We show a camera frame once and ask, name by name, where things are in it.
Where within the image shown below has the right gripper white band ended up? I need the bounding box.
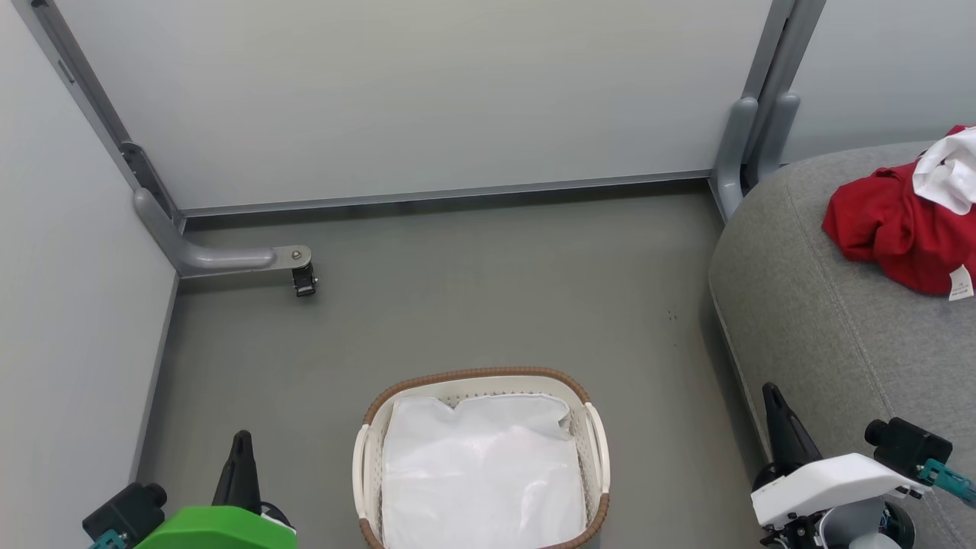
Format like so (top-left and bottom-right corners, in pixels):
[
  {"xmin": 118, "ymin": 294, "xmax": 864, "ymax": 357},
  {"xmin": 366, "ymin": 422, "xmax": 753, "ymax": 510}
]
[{"xmin": 751, "ymin": 382, "xmax": 931, "ymax": 549}]

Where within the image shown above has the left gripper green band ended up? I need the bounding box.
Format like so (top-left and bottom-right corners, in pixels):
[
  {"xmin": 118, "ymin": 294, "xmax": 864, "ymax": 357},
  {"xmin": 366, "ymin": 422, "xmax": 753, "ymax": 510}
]
[{"xmin": 133, "ymin": 430, "xmax": 298, "ymax": 549}]

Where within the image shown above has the red basketball jersey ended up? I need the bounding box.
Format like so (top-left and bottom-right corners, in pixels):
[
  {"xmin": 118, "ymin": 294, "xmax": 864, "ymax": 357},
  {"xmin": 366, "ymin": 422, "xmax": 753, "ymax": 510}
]
[{"xmin": 822, "ymin": 124, "xmax": 976, "ymax": 302}]

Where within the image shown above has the white garment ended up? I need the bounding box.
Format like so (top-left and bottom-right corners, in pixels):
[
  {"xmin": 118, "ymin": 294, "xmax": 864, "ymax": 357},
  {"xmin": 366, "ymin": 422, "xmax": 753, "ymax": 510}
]
[{"xmin": 912, "ymin": 126, "xmax": 976, "ymax": 216}]

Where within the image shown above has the white cloth basket liner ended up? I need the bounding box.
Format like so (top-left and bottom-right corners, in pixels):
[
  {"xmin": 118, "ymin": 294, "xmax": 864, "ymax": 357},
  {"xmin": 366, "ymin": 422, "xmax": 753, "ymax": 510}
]
[{"xmin": 380, "ymin": 393, "xmax": 588, "ymax": 549}]

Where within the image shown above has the cream laundry basket brown rim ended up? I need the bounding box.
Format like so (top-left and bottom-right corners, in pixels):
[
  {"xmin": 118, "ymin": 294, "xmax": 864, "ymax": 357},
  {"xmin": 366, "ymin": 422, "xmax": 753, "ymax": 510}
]
[{"xmin": 352, "ymin": 368, "xmax": 611, "ymax": 549}]

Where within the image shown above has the grey fabric sofa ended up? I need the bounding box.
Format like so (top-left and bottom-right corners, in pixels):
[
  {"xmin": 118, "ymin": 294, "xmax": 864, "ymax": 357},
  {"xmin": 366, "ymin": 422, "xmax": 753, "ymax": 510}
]
[{"xmin": 708, "ymin": 141, "xmax": 976, "ymax": 549}]

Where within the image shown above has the grey partition foot upright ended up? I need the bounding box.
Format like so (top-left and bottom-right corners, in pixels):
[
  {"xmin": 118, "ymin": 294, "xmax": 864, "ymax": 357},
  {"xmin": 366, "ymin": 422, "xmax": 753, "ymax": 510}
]
[{"xmin": 709, "ymin": 91, "xmax": 801, "ymax": 223}]

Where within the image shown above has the grey partition foot with bracket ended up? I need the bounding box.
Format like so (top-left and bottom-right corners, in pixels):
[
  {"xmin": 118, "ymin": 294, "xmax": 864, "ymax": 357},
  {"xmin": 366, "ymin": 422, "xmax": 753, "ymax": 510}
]
[{"xmin": 133, "ymin": 187, "xmax": 313, "ymax": 279}]

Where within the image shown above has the grey partition bottom rail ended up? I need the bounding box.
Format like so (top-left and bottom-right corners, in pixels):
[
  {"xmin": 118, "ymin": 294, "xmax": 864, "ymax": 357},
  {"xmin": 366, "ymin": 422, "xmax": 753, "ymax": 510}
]
[{"xmin": 179, "ymin": 169, "xmax": 714, "ymax": 220}]

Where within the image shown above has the grey partition post plain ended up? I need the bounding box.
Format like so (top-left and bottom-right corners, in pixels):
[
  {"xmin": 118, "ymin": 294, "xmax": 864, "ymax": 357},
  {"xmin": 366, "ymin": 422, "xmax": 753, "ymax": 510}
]
[{"xmin": 743, "ymin": 0, "xmax": 828, "ymax": 184}]

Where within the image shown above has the grey partition post with slot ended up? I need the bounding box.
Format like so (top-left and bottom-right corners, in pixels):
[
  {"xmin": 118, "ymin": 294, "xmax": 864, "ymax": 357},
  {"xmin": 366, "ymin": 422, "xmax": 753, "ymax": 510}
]
[{"xmin": 11, "ymin": 0, "xmax": 184, "ymax": 230}]

